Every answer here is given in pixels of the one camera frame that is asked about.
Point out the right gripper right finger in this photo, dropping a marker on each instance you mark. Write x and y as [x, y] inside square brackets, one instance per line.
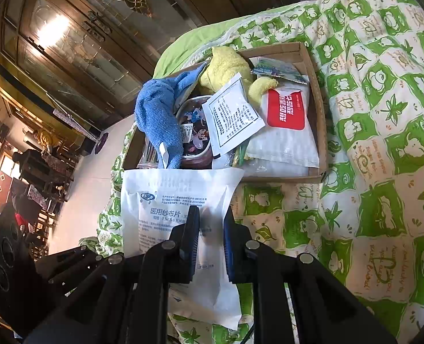
[296, 299]

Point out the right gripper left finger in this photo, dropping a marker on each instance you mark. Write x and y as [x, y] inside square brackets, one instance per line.
[119, 299]

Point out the white gauze packet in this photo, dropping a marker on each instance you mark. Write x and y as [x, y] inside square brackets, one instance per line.
[153, 202]

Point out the pink cartoon zip pouch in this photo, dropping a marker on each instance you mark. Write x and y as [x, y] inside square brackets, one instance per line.
[197, 152]

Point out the blue towel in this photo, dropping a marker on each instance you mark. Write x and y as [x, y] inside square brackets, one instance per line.
[155, 114]

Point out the beige printed sachet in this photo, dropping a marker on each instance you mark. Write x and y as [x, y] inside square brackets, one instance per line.
[230, 118]

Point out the white pouch red label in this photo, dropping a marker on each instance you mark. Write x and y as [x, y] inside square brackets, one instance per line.
[287, 136]

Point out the yellow towel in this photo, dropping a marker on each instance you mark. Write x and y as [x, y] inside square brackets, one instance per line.
[224, 65]

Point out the Dole snack bag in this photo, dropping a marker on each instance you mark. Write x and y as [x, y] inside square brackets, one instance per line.
[273, 68]

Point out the bag of coloured sticks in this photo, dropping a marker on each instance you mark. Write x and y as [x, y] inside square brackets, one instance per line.
[148, 158]

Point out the bag of coloured clips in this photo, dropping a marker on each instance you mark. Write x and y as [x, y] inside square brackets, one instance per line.
[241, 155]

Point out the green white patterned quilt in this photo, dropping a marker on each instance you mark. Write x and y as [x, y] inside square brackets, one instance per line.
[365, 222]

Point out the shallow cardboard tray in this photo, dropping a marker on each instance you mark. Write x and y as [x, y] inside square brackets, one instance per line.
[258, 110]

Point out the green bed sheet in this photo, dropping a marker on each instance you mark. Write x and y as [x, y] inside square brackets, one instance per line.
[273, 26]

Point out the wooden glass door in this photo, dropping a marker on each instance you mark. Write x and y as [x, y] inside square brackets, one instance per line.
[92, 56]

